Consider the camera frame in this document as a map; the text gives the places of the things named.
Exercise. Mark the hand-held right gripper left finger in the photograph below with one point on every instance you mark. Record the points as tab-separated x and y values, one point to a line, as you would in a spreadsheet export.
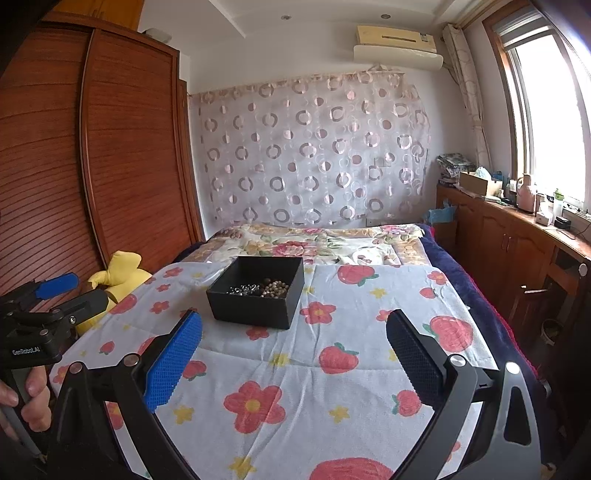
175	364

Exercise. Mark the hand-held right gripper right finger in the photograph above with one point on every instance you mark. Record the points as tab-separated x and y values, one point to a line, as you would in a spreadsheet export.
413	364

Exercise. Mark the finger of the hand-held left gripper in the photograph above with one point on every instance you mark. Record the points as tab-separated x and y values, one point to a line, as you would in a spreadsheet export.
57	284
87	302

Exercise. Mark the black jewelry box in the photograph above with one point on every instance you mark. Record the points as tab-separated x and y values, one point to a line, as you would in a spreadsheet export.
256	304

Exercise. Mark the person's left hand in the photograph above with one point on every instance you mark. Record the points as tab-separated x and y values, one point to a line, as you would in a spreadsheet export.
36	397

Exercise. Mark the yellow plush toy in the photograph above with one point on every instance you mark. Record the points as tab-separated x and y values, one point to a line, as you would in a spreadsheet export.
117	279

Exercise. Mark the strawberry print bedsheet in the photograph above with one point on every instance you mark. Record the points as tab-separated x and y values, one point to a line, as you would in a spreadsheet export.
300	378

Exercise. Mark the wooden slatted wardrobe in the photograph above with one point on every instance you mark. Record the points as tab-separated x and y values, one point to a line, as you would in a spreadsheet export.
92	161

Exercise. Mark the small waste bin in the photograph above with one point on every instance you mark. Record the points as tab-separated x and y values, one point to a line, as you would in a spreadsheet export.
551	331

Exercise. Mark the wooden chair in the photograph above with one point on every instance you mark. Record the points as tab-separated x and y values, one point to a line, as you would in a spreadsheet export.
538	295

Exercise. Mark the blue plastic bag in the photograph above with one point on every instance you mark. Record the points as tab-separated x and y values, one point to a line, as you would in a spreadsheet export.
442	214

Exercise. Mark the long wooden cabinet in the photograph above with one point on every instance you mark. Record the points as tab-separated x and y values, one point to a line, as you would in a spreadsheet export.
517	249

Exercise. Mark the floral quilt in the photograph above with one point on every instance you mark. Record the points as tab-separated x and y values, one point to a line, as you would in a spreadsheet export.
314	242

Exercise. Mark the cardboard tissue box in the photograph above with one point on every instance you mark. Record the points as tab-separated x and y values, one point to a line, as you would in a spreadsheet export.
480	183

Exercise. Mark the small white box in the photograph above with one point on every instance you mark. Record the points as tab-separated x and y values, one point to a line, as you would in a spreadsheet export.
545	216

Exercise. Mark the stack of folded cloth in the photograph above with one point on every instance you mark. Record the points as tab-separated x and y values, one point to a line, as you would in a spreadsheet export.
456	167

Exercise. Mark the pink kettle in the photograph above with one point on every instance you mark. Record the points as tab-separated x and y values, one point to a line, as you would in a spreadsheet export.
526	196

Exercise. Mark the small black device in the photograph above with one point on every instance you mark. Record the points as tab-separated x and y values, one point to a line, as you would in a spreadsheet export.
562	223

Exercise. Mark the sheer circle-print curtain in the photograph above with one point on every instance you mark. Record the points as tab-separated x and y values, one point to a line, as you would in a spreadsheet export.
309	152

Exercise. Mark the beige window curtain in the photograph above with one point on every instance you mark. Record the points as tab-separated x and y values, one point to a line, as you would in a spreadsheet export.
468	92

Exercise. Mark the window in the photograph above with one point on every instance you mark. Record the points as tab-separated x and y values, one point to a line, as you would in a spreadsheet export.
549	101

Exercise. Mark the wall socket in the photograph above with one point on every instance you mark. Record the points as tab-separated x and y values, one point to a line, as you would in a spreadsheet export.
378	222

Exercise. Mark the wall air conditioner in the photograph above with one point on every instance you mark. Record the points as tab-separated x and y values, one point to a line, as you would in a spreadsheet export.
397	46

